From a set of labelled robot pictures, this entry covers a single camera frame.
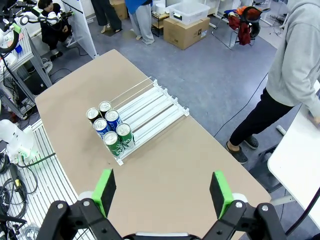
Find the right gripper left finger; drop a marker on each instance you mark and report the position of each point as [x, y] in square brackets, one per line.
[102, 195]

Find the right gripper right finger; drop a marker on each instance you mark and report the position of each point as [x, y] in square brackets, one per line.
[221, 197]

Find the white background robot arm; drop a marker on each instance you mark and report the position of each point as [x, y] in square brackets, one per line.
[51, 18]

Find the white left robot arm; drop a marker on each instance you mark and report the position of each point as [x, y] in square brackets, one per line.
[15, 140]

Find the person's right forearm grey sleeve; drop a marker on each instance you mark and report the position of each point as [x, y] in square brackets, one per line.
[312, 97]

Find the green beverage can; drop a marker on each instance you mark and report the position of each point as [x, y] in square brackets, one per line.
[123, 129]
[110, 138]

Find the blue Pocari beverage can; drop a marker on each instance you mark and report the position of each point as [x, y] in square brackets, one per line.
[111, 115]
[100, 123]

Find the black beverage can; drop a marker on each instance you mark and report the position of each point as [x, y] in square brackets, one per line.
[92, 113]
[105, 106]

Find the clear white can dispenser rack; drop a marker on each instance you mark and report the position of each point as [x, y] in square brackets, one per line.
[155, 110]

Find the person's right hand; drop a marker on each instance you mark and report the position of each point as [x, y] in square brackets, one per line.
[314, 117]

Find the dark grey clog shoe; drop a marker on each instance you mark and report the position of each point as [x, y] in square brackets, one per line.
[237, 153]
[252, 142]

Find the white slatted robot mounting table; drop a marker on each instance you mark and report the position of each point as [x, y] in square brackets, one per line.
[50, 180]

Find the large white table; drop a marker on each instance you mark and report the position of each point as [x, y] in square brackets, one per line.
[295, 162]

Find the white power strip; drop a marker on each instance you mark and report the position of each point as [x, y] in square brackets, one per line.
[280, 130]

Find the black computer tower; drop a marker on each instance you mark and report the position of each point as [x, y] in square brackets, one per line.
[37, 82]

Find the person in grey hoodie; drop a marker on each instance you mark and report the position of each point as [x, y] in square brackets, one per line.
[295, 50]

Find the large brown cardboard box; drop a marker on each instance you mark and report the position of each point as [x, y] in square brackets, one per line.
[185, 35]

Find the red jacket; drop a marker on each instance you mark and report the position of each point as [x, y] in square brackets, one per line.
[243, 32]

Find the white board panel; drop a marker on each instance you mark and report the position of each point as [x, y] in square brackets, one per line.
[80, 27]

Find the blue cup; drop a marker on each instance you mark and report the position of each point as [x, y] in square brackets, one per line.
[18, 48]

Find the crouching person in black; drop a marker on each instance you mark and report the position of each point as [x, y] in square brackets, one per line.
[53, 32]

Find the person in grey trousers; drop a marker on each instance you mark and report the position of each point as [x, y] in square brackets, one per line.
[141, 22]

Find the small wood metal shelf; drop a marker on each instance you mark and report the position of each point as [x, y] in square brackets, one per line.
[160, 25]

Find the person in black trousers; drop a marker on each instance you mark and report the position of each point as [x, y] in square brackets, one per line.
[105, 12]

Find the small brown cardboard box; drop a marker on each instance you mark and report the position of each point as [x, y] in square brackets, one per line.
[120, 10]

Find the blue cloth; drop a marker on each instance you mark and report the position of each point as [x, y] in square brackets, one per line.
[228, 11]

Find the orange cloth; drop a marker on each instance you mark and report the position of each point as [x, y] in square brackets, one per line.
[243, 10]

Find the clear plastic storage box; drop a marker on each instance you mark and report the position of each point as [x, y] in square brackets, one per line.
[190, 11]

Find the white round container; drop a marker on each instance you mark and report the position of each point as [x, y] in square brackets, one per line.
[160, 8]

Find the aluminium frame workbench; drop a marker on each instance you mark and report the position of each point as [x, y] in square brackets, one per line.
[27, 57]

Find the metal frame chair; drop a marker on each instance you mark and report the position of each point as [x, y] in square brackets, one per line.
[225, 37]

